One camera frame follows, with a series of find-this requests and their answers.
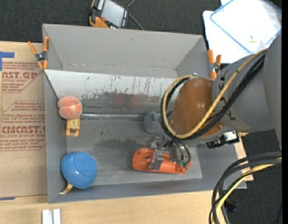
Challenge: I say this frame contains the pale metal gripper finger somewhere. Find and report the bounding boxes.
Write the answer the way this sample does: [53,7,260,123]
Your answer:
[148,149,165,170]
[150,138,162,155]

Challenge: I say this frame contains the blue bowl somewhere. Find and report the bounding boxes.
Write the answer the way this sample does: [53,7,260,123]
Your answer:
[60,151,98,189]

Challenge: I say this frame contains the yellow toy banana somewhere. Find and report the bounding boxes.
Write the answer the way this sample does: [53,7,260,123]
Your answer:
[59,182,74,195]

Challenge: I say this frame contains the small yellow-orange toy figure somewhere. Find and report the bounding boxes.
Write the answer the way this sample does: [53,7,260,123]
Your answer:
[65,117,81,137]

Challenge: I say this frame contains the orange-pink toy peach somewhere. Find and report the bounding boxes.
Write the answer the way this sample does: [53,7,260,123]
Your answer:
[56,95,83,120]

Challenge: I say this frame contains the black cylinder on white bracket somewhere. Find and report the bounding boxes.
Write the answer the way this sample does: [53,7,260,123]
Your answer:
[206,130,240,149]

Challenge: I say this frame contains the orange toy power drill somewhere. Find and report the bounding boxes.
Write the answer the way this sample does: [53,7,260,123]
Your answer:
[132,147,193,175]

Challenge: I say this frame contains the brown cardboard board red print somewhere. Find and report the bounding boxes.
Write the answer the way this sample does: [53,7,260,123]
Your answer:
[0,40,49,199]

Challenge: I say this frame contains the grey metal bin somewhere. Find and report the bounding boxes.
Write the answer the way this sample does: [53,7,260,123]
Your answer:
[42,23,248,204]

